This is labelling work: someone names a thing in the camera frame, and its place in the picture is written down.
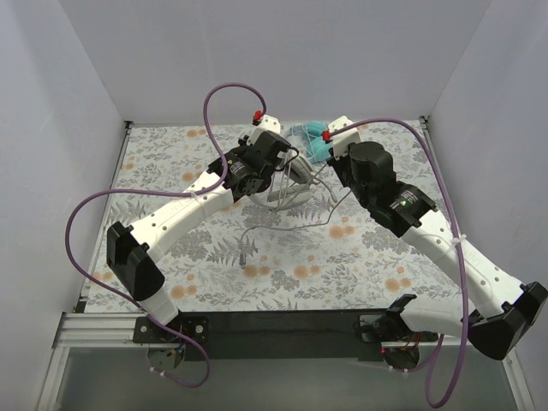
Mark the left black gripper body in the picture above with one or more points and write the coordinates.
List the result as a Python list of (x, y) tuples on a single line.
[(276, 143)]

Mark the teal white headphones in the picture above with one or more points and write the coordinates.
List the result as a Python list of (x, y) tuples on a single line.
[(308, 139)]

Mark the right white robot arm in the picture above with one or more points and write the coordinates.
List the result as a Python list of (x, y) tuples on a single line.
[(494, 310)]

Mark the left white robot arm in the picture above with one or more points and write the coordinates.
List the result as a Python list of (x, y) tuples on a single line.
[(133, 251)]

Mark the floral table mat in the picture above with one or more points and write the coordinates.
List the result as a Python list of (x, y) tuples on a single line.
[(326, 254)]

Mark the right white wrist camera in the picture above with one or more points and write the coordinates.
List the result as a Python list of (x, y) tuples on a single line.
[(339, 136)]

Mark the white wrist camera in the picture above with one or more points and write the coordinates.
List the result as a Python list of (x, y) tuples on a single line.
[(263, 123), (339, 136)]

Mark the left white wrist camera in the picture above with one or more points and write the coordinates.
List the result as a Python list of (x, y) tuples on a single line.
[(263, 123)]

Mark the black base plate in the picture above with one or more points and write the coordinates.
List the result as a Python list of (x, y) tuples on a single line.
[(310, 334)]

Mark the aluminium frame rail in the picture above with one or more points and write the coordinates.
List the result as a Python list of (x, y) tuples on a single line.
[(83, 330)]

